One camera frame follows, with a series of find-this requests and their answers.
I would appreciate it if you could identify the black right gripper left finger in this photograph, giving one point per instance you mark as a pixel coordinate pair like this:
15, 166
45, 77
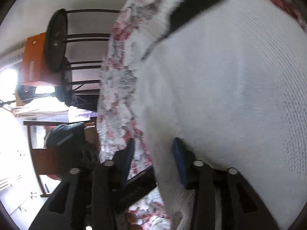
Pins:
84, 198

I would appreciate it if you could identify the orange box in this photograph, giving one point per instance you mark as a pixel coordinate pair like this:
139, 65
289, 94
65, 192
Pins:
34, 70

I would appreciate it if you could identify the white sock black striped cuff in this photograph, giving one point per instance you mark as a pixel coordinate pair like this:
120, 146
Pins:
232, 84

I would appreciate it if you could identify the floral red white bedspread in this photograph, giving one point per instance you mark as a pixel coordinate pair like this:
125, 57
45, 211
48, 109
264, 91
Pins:
140, 26

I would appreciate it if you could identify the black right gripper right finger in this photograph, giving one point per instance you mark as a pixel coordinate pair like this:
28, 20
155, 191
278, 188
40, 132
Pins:
223, 199

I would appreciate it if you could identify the wooden chair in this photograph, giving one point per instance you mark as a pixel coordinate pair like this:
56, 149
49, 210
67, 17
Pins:
44, 160

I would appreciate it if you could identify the dark clothing on chair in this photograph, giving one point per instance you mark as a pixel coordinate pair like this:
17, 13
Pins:
75, 144

